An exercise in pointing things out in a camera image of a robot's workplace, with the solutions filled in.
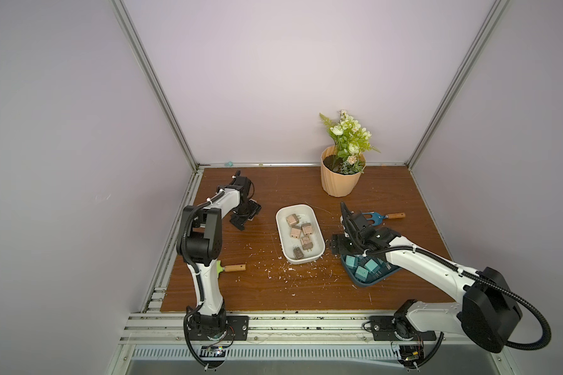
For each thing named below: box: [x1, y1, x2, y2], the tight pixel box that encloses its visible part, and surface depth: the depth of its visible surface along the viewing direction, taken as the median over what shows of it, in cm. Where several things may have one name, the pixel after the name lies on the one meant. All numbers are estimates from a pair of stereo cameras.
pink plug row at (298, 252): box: [293, 246, 305, 260], surface depth 87 cm
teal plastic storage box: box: [340, 253, 403, 287], surface depth 85 cm
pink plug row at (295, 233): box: [289, 228, 302, 240], surface depth 96 cm
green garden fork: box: [217, 260, 247, 277], surface depth 87 cm
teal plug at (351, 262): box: [345, 254, 359, 269], surface depth 87 cm
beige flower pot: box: [319, 144, 367, 198], surface depth 102 cm
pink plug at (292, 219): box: [286, 213, 302, 225], surface depth 99 cm
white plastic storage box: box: [275, 203, 327, 265], surface depth 96 cm
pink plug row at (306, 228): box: [301, 222, 312, 236], surface depth 96 cm
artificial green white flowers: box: [319, 109, 381, 175], surface depth 94 cm
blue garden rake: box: [362, 211, 406, 227], surface depth 102 cm
